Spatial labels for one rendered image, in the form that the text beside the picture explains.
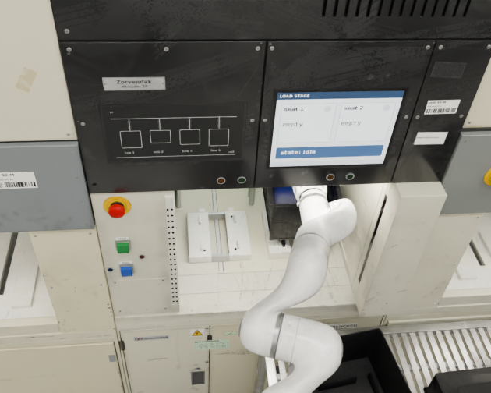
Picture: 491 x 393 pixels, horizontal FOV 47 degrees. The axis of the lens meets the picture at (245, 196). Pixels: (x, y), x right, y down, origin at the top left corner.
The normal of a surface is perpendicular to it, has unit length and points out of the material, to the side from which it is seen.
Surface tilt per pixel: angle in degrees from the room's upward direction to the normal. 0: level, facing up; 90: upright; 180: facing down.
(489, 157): 90
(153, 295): 90
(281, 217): 93
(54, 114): 90
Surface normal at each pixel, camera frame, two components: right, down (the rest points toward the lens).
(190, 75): 0.11, 0.70
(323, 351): 0.00, -0.39
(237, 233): 0.05, -0.71
